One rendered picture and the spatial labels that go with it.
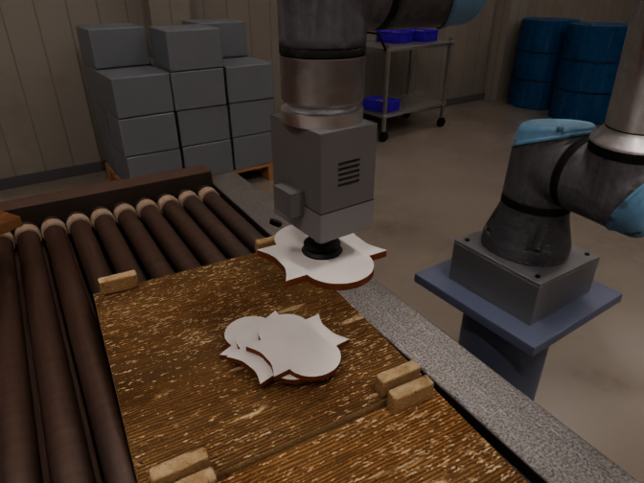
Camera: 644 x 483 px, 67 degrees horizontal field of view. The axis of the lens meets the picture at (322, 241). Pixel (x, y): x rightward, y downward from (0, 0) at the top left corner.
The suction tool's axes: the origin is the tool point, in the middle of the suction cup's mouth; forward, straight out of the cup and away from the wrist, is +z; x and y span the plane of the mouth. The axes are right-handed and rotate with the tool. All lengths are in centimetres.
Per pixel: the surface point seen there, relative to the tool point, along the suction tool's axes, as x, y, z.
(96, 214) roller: -10, -73, 20
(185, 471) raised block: -18.7, 3.0, 16.3
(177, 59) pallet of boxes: 87, -277, 19
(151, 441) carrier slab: -19.9, -4.2, 18.4
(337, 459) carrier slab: -4.6, 9.4, 18.4
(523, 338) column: 36.5, 4.9, 25.0
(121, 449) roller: -22.9, -6.6, 20.0
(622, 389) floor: 147, -9, 112
